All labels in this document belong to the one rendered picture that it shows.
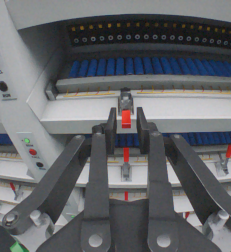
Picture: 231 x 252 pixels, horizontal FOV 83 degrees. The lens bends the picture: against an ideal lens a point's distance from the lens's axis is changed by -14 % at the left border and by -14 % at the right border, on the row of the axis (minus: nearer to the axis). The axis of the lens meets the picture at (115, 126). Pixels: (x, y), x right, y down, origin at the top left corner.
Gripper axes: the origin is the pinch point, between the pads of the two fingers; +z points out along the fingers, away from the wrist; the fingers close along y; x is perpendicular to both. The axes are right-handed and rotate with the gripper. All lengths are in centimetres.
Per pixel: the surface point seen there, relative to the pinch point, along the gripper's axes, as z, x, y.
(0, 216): 25, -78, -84
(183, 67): 16.7, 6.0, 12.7
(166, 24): 19.3, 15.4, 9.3
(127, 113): 3.4, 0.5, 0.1
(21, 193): 18, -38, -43
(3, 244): 13, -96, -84
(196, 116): 7.3, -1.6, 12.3
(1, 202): 23, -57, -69
